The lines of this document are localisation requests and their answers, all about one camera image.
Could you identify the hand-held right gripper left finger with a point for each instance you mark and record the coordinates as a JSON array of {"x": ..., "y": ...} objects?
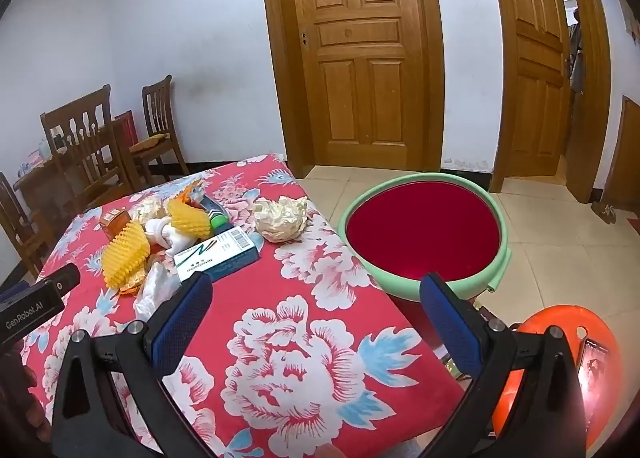
[{"x": 182, "y": 323}]

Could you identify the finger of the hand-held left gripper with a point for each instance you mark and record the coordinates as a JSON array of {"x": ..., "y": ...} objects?
[{"x": 62, "y": 279}]

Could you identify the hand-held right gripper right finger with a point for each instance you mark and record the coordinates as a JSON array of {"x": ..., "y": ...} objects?
[{"x": 450, "y": 333}]

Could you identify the white plastic bag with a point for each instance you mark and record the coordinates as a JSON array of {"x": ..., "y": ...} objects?
[{"x": 157, "y": 288}]

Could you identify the large yellow foam fruit net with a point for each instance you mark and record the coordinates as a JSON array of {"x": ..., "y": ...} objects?
[{"x": 125, "y": 258}]

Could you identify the small orange box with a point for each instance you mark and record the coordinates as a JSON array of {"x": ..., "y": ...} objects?
[{"x": 112, "y": 225}]

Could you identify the white blue medicine box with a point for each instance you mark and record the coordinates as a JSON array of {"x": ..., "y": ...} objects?
[{"x": 215, "y": 255}]

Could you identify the small yellow foam fruit net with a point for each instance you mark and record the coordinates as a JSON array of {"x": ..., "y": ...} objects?
[{"x": 187, "y": 220}]

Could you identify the green blue small toy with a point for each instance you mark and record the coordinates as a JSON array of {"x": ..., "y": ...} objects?
[{"x": 220, "y": 224}]

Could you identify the green basin with red inside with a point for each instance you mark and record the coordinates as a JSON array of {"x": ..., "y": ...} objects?
[{"x": 425, "y": 228}]

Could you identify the blue tube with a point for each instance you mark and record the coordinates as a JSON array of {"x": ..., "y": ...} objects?
[{"x": 215, "y": 205}]

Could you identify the cream paper ball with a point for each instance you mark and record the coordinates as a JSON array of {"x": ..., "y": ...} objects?
[{"x": 280, "y": 220}]

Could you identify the person's left hand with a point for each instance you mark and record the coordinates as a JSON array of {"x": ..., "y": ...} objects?
[{"x": 22, "y": 388}]

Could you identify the dark wooden chair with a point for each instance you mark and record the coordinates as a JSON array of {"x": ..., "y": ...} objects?
[{"x": 22, "y": 228}]

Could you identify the orange plastic stool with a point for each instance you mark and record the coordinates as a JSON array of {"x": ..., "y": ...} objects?
[{"x": 507, "y": 403}]

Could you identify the wooden dining table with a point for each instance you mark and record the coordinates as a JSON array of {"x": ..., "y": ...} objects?
[{"x": 45, "y": 182}]

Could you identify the red floral tablecloth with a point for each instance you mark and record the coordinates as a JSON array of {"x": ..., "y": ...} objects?
[{"x": 350, "y": 318}]

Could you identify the tall wooden dining chair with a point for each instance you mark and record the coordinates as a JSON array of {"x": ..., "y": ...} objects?
[{"x": 85, "y": 137}]

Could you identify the black smartphone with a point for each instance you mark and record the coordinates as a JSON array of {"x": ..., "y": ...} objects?
[{"x": 595, "y": 368}]

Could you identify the yellow seat cushion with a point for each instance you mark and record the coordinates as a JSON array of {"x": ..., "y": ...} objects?
[{"x": 150, "y": 141}]

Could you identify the red flat board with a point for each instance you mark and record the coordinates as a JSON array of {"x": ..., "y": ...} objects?
[{"x": 127, "y": 127}]

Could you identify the light slipper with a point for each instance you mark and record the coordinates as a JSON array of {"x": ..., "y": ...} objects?
[{"x": 606, "y": 213}]

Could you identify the wooden chair with cushion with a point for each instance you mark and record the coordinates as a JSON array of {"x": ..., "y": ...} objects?
[{"x": 157, "y": 102}]

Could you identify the wooden door panel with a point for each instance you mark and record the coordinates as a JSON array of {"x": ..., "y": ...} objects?
[{"x": 625, "y": 157}]

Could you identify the open wooden panel door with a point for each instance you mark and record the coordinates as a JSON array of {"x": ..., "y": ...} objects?
[{"x": 535, "y": 87}]

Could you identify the closed wooden panel door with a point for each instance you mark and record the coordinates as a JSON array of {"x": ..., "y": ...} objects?
[{"x": 360, "y": 62}]

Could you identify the hanging grey clothing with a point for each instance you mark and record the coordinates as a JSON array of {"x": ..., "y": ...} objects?
[{"x": 577, "y": 52}]

